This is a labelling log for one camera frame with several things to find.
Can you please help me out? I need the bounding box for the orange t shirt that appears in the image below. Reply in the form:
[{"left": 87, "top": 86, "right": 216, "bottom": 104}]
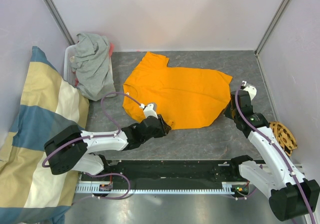
[{"left": 122, "top": 52, "right": 233, "bottom": 130}]

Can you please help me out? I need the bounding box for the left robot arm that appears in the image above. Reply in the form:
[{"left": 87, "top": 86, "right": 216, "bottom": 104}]
[{"left": 42, "top": 114, "right": 172, "bottom": 181}]

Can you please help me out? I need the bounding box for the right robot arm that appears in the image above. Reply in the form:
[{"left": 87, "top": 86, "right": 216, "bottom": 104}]
[{"left": 224, "top": 88, "right": 320, "bottom": 223}]

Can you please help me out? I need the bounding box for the grey t shirt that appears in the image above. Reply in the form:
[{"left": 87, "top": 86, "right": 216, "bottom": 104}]
[{"left": 71, "top": 33, "right": 115, "bottom": 101}]

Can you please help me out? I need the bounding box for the pink red garment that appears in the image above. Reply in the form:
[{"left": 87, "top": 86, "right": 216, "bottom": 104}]
[{"left": 108, "top": 42, "right": 115, "bottom": 58}]

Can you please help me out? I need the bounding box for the white plastic basket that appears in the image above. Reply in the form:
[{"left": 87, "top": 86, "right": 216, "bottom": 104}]
[{"left": 63, "top": 44, "right": 76, "bottom": 87}]

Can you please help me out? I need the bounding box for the blue yellow striped pillow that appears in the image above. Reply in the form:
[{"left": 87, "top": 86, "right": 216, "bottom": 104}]
[{"left": 0, "top": 46, "right": 89, "bottom": 224}]

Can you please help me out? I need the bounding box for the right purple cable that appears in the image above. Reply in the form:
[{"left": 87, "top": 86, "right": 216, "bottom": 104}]
[{"left": 234, "top": 83, "right": 317, "bottom": 224}]

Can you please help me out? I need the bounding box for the purple cable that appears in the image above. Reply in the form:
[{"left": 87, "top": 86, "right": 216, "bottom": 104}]
[
  {"left": 41, "top": 91, "right": 146, "bottom": 200},
  {"left": 234, "top": 83, "right": 317, "bottom": 224}
]

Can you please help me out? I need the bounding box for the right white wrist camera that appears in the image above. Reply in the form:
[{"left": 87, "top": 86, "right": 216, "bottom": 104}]
[{"left": 240, "top": 81, "right": 257, "bottom": 101}]

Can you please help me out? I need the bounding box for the slotted cable duct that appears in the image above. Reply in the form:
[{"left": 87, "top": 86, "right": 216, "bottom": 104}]
[{"left": 75, "top": 181, "right": 246, "bottom": 195}]

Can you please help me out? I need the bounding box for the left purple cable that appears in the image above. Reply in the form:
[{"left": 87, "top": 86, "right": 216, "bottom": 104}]
[{"left": 41, "top": 91, "right": 146, "bottom": 200}]

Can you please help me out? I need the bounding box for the right aluminium frame post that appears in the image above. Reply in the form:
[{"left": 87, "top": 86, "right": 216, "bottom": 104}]
[{"left": 254, "top": 0, "right": 291, "bottom": 57}]

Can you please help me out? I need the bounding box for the aluminium frame post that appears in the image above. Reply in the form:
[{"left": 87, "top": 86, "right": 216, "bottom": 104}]
[
  {"left": 43, "top": 0, "right": 75, "bottom": 46},
  {"left": 254, "top": 0, "right": 291, "bottom": 57}
]

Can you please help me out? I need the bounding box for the left aluminium frame post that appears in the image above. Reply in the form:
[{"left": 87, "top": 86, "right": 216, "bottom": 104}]
[{"left": 43, "top": 0, "right": 75, "bottom": 46}]

